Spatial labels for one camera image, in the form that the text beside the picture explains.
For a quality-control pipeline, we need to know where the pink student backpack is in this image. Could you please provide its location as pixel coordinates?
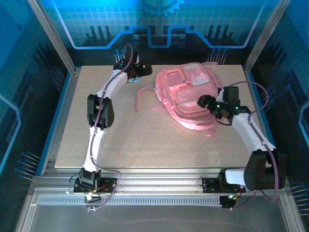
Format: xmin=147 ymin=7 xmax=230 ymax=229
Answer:
xmin=134 ymin=61 xmax=225 ymax=138

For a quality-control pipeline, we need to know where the small controller board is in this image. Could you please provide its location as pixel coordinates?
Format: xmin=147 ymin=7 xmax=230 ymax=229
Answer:
xmin=83 ymin=192 xmax=102 ymax=204
xmin=219 ymin=194 xmax=239 ymax=210

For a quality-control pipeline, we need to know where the grey metal lower tray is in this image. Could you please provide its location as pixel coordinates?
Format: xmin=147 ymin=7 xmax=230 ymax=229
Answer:
xmin=14 ymin=188 xmax=306 ymax=232

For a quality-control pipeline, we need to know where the aluminium table side rail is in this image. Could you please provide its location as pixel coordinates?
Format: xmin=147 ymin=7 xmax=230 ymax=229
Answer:
xmin=242 ymin=65 xmax=278 ymax=174
xmin=41 ymin=67 xmax=82 ymax=174

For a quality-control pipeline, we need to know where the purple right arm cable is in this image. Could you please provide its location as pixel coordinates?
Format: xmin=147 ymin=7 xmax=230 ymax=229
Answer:
xmin=222 ymin=81 xmax=282 ymax=211

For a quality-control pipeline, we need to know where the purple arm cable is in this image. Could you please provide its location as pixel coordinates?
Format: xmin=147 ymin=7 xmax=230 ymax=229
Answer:
xmin=83 ymin=43 xmax=134 ymax=212
xmin=222 ymin=81 xmax=282 ymax=211

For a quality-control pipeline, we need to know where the aluminium frame post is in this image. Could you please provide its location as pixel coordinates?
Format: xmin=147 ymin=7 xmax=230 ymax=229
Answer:
xmin=26 ymin=0 xmax=77 ymax=73
xmin=243 ymin=0 xmax=292 ymax=73

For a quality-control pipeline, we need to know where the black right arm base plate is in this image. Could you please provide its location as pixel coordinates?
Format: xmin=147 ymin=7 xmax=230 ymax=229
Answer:
xmin=201 ymin=177 xmax=246 ymax=194

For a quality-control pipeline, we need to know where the aluminium front rail beam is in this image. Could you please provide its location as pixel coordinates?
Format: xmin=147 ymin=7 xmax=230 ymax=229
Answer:
xmin=31 ymin=166 xmax=292 ymax=194

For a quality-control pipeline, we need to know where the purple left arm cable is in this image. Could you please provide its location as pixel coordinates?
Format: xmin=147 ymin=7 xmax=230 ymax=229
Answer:
xmin=83 ymin=43 xmax=134 ymax=212

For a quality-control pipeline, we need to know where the slotted grey cable duct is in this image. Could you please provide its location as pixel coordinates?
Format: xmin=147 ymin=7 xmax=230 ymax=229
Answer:
xmin=38 ymin=196 xmax=224 ymax=206

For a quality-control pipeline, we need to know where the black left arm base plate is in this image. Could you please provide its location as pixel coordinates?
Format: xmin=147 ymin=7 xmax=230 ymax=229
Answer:
xmin=73 ymin=177 xmax=116 ymax=194

